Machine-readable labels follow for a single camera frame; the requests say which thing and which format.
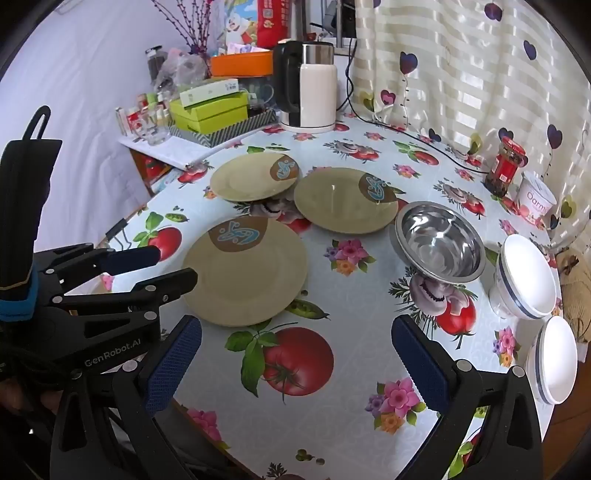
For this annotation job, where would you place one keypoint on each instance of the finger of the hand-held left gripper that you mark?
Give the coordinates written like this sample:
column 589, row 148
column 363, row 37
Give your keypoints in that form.
column 171, row 282
column 134, row 259

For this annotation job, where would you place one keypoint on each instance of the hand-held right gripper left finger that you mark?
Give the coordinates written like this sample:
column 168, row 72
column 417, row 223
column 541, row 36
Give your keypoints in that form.
column 175, row 364

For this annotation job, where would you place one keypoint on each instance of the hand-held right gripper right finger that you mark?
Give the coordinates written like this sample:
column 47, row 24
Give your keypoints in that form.
column 420, row 369

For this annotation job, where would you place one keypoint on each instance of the tan plate with brown emblem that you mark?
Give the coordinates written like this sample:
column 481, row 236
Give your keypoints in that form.
column 244, row 277
column 337, row 203
column 244, row 180

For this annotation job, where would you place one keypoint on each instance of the stainless steel bowl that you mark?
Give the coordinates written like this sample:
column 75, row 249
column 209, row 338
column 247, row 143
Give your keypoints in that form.
column 438, row 244

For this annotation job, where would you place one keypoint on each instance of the white bowl with blue stripe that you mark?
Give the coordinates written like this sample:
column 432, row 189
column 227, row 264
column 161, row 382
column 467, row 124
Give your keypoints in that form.
column 556, row 360
column 526, row 277

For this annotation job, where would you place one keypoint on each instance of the black binder clip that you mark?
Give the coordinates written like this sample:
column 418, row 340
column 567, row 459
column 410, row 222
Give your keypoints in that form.
column 115, row 229

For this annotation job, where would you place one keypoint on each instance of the white shelf board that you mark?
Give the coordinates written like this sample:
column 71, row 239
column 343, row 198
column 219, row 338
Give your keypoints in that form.
column 171, row 150

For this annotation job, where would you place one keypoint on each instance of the clear glass mug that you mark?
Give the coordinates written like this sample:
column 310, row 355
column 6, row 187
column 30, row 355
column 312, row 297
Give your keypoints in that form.
column 152, row 131

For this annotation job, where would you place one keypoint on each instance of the row of small bottles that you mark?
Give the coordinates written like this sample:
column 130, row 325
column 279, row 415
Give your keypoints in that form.
column 138, row 108

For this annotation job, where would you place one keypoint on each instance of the green box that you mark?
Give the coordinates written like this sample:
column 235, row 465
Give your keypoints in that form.
column 207, row 113

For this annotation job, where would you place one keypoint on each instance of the brown cloth bundle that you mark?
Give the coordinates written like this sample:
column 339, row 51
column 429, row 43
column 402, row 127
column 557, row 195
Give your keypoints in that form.
column 575, row 295

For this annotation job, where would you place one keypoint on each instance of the slim white box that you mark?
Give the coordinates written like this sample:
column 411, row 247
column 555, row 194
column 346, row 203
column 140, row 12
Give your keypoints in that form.
column 207, row 92

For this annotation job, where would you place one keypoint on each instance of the dark glass jar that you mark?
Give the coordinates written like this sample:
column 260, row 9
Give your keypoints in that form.
column 154, row 64

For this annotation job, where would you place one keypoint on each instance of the clear plastic bag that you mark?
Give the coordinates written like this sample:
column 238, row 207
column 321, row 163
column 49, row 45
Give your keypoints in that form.
column 182, row 69

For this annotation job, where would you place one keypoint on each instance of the white yogurt tub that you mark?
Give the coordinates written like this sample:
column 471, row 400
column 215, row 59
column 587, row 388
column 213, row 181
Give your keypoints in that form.
column 535, row 198

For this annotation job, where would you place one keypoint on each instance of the clear plastic box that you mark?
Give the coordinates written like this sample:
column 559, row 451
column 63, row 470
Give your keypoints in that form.
column 258, row 92

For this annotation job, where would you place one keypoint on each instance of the chili sauce jar red lid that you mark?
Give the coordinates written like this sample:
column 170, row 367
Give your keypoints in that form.
column 504, row 168

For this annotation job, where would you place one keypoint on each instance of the orange box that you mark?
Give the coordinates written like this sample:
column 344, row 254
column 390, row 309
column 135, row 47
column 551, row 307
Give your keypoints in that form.
column 240, row 64

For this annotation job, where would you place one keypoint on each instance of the pastel printed card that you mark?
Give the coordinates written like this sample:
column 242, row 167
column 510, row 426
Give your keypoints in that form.
column 240, row 48

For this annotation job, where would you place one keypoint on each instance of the purple blossom branches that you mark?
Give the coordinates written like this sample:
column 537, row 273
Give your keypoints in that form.
column 194, row 23

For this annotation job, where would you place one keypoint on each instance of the red snack package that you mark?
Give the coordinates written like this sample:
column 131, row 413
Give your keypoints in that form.
column 240, row 23

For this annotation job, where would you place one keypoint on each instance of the cream curtain with heart print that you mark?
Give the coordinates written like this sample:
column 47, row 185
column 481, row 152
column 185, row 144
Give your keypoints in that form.
column 461, row 69

